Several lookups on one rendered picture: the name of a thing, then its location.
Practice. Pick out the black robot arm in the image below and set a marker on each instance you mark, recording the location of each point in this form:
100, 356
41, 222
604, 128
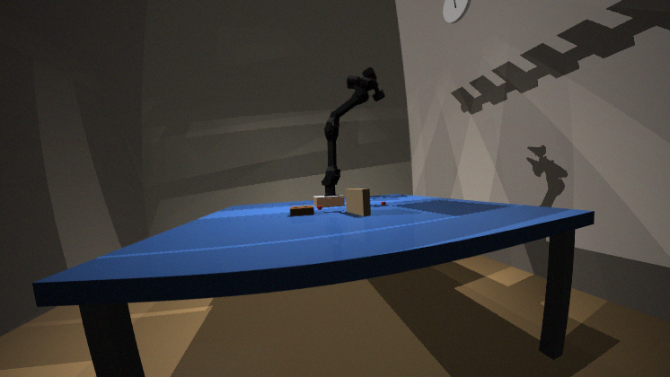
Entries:
331, 132

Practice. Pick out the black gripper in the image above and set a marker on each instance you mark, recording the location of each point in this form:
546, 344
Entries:
369, 73

